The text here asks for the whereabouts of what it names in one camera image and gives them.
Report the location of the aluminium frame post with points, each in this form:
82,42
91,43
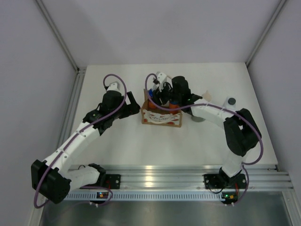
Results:
55,31
268,26

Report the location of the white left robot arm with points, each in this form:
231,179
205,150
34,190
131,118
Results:
53,178

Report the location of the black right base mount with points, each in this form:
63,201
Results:
216,183

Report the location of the white slotted cable duct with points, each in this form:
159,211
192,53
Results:
144,196

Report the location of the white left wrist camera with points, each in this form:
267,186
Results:
114,86

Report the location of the aluminium mounting rail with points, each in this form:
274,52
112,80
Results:
191,178

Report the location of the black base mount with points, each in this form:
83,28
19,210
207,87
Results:
216,183
109,181

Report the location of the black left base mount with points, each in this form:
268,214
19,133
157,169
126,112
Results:
109,181

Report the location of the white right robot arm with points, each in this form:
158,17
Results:
241,131

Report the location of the aluminium frame post right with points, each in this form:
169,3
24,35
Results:
268,26

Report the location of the aluminium frame post left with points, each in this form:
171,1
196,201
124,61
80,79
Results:
55,31

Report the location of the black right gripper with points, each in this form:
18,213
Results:
159,94

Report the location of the white bottle dark cap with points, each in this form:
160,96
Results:
230,103

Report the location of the watermelon print canvas bag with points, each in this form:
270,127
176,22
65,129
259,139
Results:
159,117

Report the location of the grey green squeeze bottle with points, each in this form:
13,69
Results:
198,112

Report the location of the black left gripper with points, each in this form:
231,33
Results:
130,109

